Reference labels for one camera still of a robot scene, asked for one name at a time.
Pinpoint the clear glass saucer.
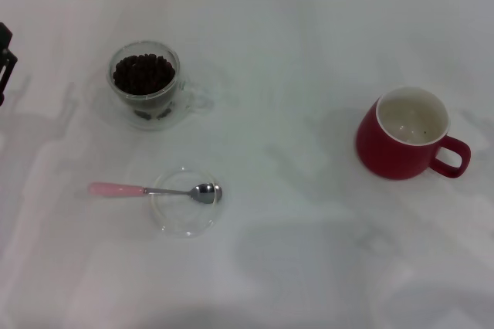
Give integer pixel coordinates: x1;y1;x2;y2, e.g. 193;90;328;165
149;165;227;238

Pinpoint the clear glass cup with handle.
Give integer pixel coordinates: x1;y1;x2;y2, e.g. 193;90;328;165
107;39;215;132

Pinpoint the heap of coffee beans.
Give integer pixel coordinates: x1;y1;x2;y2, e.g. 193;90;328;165
113;53;177;97

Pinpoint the pink handled metal spoon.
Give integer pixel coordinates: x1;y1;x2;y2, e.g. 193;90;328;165
87;181;224;205

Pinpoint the red mug white inside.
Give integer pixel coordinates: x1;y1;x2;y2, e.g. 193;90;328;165
355;86;472;181

